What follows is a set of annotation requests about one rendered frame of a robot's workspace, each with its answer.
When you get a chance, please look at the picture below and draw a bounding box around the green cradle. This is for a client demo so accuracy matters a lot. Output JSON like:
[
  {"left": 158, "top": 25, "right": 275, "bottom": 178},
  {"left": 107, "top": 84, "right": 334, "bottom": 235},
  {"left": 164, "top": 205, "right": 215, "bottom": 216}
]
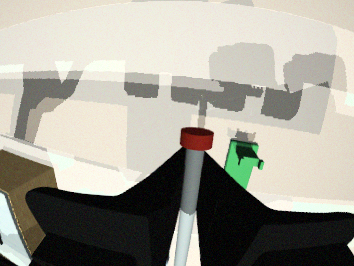
[{"left": 224, "top": 140, "right": 265, "bottom": 190}]

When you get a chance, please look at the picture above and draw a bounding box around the grey pin with dark red head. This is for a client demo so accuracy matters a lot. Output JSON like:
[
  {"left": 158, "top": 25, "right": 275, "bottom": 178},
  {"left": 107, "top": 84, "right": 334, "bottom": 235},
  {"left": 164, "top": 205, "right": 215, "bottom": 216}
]
[{"left": 173, "top": 128, "right": 214, "bottom": 266}]

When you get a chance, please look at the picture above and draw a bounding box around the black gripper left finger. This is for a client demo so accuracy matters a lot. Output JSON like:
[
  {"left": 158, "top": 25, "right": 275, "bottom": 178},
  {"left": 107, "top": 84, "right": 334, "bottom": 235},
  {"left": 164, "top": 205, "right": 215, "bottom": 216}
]
[{"left": 25, "top": 148, "right": 186, "bottom": 266}]

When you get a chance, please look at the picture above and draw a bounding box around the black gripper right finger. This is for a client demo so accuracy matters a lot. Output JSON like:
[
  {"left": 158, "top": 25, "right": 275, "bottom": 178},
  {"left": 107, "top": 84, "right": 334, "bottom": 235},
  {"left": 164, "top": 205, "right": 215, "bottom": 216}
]
[{"left": 196, "top": 150, "right": 354, "bottom": 266}]

